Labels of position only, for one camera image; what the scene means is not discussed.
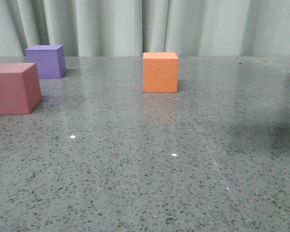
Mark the grey-green curtain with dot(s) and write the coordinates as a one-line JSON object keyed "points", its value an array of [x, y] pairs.
{"points": [[116, 28]]}

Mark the red foam cube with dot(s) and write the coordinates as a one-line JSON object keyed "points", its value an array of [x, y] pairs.
{"points": [[20, 90]]}

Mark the orange foam cube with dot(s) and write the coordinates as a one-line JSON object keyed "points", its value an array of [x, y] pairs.
{"points": [[160, 72]]}

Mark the purple foam cube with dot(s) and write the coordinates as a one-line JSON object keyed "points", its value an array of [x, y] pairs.
{"points": [[50, 60]]}

